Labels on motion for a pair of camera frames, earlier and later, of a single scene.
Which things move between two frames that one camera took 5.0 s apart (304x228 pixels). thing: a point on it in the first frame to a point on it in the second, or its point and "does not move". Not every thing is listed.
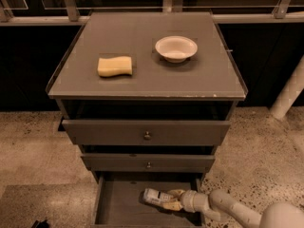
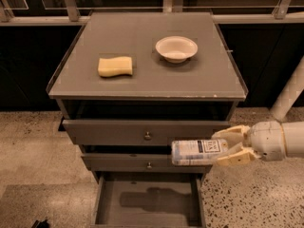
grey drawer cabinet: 146,96 does not move
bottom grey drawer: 117,200 does not move
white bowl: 176,48 does not move
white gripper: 187,200 to 265,139
